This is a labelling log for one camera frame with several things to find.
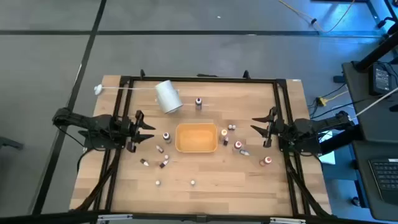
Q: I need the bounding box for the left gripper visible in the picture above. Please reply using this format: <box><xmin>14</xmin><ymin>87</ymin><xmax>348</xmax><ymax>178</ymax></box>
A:
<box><xmin>119</xmin><ymin>110</ymin><xmax>157</xmax><ymax>154</ymax></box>

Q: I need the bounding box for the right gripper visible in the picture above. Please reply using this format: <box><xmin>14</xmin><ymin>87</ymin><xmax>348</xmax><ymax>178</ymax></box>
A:
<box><xmin>250</xmin><ymin>106</ymin><xmax>285</xmax><ymax>149</ymax></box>

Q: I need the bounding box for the yellow plastic bin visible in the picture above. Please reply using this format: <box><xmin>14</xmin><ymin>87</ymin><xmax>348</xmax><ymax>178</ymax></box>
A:
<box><xmin>175</xmin><ymin>123</ymin><xmax>219</xmax><ymax>154</ymax></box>

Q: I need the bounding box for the dark grey desk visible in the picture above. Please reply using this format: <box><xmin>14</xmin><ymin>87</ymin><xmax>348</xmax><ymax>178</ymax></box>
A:
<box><xmin>341</xmin><ymin>60</ymin><xmax>398</xmax><ymax>222</ymax></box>

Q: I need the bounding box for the black power adapter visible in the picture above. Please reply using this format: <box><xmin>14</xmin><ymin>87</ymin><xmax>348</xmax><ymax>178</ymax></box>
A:
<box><xmin>369</xmin><ymin>63</ymin><xmax>393</xmax><ymax>96</ymax></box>

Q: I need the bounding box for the black crossbar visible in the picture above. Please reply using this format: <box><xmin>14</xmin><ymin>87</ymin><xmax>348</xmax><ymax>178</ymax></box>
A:
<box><xmin>0</xmin><ymin>210</ymin><xmax>398</xmax><ymax>224</ymax></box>

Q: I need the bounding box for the black slanted pole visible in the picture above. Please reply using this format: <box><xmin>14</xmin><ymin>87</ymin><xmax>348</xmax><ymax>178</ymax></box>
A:
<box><xmin>353</xmin><ymin>36</ymin><xmax>398</xmax><ymax>73</ymax></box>

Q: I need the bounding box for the grey chair leg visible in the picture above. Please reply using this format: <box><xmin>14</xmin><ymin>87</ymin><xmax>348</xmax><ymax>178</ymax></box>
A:
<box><xmin>0</xmin><ymin>136</ymin><xmax>24</xmax><ymax>151</ymax></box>

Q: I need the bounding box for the thin white lamp cable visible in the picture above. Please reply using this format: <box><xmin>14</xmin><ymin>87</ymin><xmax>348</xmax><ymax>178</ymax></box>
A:
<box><xmin>101</xmin><ymin>86</ymin><xmax>158</xmax><ymax>91</ymax></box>

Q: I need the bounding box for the silver crossbar bracket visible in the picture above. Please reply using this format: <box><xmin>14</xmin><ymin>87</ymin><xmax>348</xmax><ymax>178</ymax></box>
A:
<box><xmin>269</xmin><ymin>217</ymin><xmax>307</xmax><ymax>224</ymax></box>
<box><xmin>97</xmin><ymin>213</ymin><xmax>134</xmax><ymax>223</ymax></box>

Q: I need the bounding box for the thick white cable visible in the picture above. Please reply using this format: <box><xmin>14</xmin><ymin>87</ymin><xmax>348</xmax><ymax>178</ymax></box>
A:
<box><xmin>347</xmin><ymin>86</ymin><xmax>398</xmax><ymax>122</ymax></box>

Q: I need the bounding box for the yellow floor cable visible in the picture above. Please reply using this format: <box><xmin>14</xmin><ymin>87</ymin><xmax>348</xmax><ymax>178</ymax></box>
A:
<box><xmin>278</xmin><ymin>0</ymin><xmax>356</xmax><ymax>34</ymax></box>

